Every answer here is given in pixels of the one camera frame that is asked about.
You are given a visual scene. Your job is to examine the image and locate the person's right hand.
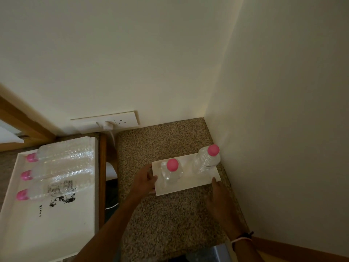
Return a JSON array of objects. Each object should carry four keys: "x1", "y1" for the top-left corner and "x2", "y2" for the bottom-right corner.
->
[{"x1": 206, "y1": 177, "x2": 245, "y2": 239}]

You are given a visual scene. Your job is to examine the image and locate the person's left hand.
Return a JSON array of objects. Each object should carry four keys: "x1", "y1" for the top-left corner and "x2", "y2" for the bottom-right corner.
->
[{"x1": 130, "y1": 164, "x2": 158, "y2": 201}]

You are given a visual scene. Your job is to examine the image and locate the small white rectangular tray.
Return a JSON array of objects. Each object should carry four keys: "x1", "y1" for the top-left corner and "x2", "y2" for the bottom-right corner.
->
[{"x1": 151, "y1": 153, "x2": 221, "y2": 196}]

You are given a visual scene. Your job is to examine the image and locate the person's right forearm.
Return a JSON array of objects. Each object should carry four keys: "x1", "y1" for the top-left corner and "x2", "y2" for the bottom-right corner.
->
[{"x1": 232, "y1": 236, "x2": 265, "y2": 262}]

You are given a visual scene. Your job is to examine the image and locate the person's left forearm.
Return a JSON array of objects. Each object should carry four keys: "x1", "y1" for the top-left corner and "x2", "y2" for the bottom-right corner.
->
[{"x1": 72, "y1": 194, "x2": 140, "y2": 262}]

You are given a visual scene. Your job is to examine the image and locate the short pink-capped water bottle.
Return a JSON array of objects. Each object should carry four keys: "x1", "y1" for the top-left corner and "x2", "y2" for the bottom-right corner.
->
[{"x1": 160, "y1": 158, "x2": 184, "y2": 188}]

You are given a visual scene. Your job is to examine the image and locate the tall pink-capped water bottle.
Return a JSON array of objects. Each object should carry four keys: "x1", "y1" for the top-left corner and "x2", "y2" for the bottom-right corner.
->
[{"x1": 192, "y1": 144, "x2": 221, "y2": 175}]

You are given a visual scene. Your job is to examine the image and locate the wooden side table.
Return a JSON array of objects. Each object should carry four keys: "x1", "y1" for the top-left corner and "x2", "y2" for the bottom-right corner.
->
[{"x1": 98, "y1": 133, "x2": 107, "y2": 230}]

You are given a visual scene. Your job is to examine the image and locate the black and white wrist band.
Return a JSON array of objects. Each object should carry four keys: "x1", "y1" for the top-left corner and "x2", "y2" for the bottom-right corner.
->
[{"x1": 231, "y1": 231, "x2": 254, "y2": 245}]

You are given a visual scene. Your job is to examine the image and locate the grey container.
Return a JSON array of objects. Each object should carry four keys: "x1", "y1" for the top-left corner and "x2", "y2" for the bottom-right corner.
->
[{"x1": 188, "y1": 243, "x2": 233, "y2": 262}]

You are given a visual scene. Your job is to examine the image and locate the clear pink-capped water bottle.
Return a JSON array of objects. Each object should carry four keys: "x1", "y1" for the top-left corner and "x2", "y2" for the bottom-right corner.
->
[
  {"x1": 26, "y1": 138, "x2": 95, "y2": 163},
  {"x1": 21, "y1": 158, "x2": 95, "y2": 181}
]

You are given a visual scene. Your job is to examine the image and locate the black-labelled pink-capped water bottle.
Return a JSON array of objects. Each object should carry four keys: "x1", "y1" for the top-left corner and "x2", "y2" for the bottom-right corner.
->
[{"x1": 15, "y1": 177, "x2": 94, "y2": 201}]

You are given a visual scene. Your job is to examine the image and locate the wooden skirting board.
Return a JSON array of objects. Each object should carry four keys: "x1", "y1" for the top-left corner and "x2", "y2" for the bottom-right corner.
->
[{"x1": 251, "y1": 236, "x2": 349, "y2": 262}]

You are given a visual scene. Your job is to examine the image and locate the large white tray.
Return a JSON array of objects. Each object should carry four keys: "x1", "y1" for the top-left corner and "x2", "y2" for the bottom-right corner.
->
[{"x1": 0, "y1": 137, "x2": 99, "y2": 262}]

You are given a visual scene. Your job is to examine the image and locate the white cable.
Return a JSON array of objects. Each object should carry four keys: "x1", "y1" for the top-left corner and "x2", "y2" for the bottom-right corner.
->
[{"x1": 105, "y1": 130, "x2": 119, "y2": 211}]

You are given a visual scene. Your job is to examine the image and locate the white wall socket plate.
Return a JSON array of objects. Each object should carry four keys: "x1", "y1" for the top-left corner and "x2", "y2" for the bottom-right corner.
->
[{"x1": 70, "y1": 111, "x2": 140, "y2": 133}]

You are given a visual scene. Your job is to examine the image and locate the wooden frame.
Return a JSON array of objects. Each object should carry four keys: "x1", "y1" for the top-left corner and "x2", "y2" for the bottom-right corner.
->
[{"x1": 0, "y1": 95, "x2": 57, "y2": 152}]

